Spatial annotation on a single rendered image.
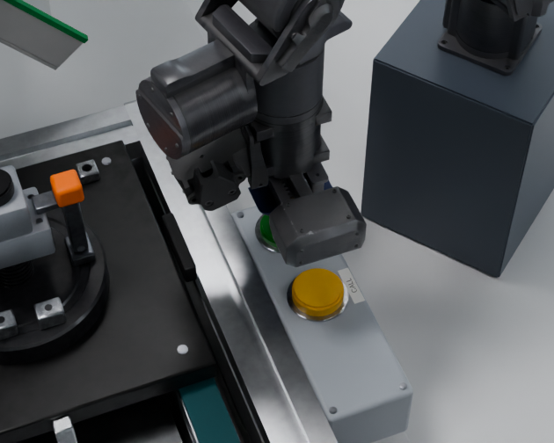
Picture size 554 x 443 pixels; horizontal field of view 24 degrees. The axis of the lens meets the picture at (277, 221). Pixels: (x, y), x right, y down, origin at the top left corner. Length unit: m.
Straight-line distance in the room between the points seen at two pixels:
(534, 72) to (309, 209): 0.23
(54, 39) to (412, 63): 0.31
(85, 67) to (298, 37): 0.53
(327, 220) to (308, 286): 0.10
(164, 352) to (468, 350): 0.28
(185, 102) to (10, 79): 0.51
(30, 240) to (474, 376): 0.39
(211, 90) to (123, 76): 0.47
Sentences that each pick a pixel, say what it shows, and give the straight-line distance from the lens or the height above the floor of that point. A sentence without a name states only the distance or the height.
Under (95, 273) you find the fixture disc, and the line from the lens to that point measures 0.98.
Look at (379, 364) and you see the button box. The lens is 0.97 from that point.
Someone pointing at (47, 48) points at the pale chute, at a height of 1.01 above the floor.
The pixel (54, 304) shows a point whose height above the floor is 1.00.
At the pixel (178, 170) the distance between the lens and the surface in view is 0.92.
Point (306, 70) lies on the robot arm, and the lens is 0.87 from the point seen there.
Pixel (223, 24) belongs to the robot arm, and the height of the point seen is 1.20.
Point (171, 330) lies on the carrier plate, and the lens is 0.97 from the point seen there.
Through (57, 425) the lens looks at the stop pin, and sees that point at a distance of 0.94.
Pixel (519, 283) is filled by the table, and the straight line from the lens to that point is 1.15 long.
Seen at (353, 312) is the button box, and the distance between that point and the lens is 0.99.
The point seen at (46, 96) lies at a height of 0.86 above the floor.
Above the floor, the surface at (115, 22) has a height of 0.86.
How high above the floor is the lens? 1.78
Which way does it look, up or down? 51 degrees down
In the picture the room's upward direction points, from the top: straight up
